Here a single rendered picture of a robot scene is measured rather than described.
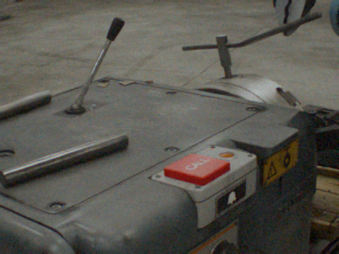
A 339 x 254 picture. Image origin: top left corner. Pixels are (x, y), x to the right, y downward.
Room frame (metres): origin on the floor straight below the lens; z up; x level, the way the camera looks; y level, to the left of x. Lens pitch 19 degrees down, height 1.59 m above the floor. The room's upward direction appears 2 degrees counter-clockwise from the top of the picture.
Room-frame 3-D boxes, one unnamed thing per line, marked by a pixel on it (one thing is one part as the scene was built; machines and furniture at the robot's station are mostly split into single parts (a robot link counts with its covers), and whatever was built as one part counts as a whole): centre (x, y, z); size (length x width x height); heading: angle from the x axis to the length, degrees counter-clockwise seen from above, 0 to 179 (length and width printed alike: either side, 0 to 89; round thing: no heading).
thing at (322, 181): (1.50, -0.30, 0.89); 0.36 x 0.30 x 0.04; 52
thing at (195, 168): (0.79, -0.03, 1.26); 0.06 x 0.06 x 0.02; 52
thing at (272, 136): (0.93, -0.13, 1.24); 0.09 x 0.08 x 0.03; 142
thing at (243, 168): (0.81, -0.04, 1.23); 0.13 x 0.08 x 0.05; 142
